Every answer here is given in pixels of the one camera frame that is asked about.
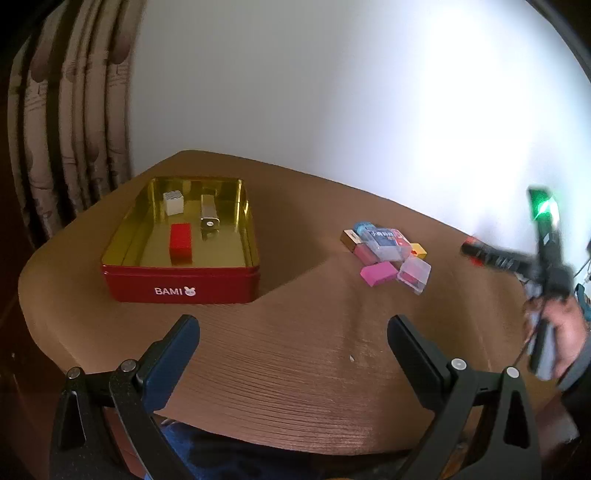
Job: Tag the clear plastic box blue label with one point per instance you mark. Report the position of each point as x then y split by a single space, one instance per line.
387 242

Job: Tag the beige patterned curtain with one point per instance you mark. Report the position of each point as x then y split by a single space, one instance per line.
69 115

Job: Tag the yellow block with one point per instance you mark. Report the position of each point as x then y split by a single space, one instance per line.
419 250

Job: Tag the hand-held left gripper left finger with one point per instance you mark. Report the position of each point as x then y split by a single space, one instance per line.
174 350

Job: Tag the light blue small item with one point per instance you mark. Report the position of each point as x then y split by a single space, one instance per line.
362 227

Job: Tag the dark pink block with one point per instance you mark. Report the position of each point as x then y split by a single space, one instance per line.
364 254

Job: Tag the small clear box red insert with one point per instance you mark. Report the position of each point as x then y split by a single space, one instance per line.
414 274

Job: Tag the person's right hand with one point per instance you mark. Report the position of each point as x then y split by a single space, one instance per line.
567 332

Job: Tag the person's blue jeans leg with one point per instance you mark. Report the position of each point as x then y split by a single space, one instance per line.
207 457

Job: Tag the white striped cube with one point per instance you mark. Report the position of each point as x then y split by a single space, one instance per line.
174 204

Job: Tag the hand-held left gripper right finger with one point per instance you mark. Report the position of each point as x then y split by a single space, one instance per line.
410 354

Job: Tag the pink eraser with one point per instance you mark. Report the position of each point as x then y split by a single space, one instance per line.
378 273

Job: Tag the red rectangular block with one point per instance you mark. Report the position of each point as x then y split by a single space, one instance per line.
180 242

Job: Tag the teal object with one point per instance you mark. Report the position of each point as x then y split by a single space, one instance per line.
582 295

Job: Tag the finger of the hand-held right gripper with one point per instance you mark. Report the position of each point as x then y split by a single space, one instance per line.
498 258

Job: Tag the brown gold block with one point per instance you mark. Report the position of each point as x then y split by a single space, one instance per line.
351 239

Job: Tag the silver metal block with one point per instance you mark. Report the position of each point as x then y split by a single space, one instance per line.
209 214

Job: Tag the red metal tin box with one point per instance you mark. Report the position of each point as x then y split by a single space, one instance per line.
184 286

